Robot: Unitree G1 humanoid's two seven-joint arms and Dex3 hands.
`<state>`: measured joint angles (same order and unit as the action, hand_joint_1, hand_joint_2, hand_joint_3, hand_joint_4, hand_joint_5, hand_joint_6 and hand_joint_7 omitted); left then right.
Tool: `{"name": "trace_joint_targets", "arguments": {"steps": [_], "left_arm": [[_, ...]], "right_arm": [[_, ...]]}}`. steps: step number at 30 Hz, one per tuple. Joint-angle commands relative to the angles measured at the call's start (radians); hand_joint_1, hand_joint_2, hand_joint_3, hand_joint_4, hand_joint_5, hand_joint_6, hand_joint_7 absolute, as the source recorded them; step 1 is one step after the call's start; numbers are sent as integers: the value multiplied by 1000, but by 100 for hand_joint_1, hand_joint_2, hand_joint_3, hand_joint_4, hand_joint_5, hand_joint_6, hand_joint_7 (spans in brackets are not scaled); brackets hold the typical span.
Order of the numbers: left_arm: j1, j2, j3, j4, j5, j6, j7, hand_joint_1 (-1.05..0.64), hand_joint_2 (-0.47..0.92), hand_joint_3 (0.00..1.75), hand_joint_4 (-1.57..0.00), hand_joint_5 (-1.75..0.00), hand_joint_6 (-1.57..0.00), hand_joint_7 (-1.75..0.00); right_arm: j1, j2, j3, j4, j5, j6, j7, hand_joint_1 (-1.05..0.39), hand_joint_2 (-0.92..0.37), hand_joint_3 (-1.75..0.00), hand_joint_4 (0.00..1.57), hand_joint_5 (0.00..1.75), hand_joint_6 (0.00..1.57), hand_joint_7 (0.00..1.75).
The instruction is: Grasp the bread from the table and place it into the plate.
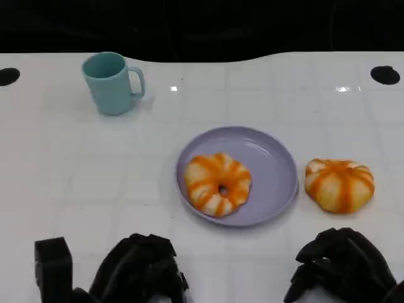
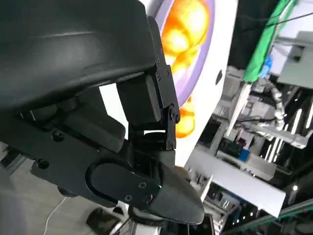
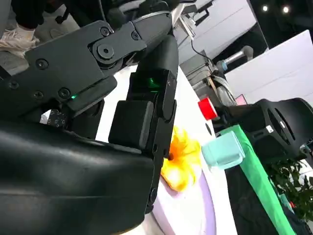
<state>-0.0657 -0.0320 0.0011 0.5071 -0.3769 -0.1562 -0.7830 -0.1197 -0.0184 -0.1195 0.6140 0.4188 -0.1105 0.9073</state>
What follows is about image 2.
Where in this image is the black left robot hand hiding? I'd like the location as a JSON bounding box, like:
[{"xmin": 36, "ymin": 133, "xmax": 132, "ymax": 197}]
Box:
[{"xmin": 0, "ymin": 0, "xmax": 205, "ymax": 225}]

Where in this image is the orange white toy bread roll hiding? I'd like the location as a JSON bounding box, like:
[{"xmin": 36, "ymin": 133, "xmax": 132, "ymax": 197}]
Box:
[
  {"xmin": 175, "ymin": 96, "xmax": 197, "ymax": 139},
  {"xmin": 159, "ymin": 0, "xmax": 210, "ymax": 74}
]

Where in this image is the lilac plate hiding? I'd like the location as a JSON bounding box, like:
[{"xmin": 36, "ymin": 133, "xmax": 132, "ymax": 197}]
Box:
[{"xmin": 155, "ymin": 0, "xmax": 217, "ymax": 110}]

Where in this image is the black backdrop cloth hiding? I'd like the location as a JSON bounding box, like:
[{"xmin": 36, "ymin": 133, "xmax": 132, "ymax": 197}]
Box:
[{"xmin": 229, "ymin": 0, "xmax": 278, "ymax": 70}]

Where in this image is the green cloth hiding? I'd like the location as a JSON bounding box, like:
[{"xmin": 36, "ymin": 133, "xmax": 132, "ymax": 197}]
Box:
[{"xmin": 244, "ymin": 0, "xmax": 294, "ymax": 83}]

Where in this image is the small blue box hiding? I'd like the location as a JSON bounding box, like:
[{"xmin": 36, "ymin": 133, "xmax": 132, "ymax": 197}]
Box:
[{"xmin": 238, "ymin": 147, "xmax": 251, "ymax": 163}]

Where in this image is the white workshop shelf panel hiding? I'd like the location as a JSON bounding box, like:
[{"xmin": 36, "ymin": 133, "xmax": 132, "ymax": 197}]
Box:
[{"xmin": 185, "ymin": 146, "xmax": 287, "ymax": 218}]

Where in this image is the grey machine housing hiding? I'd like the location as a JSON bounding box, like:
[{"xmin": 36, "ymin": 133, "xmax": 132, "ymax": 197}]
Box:
[{"xmin": 278, "ymin": 31, "xmax": 313, "ymax": 87}]

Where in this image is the silver foil wrapped hose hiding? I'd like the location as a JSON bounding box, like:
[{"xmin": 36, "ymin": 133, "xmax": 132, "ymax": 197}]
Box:
[{"xmin": 251, "ymin": 84, "xmax": 309, "ymax": 149}]

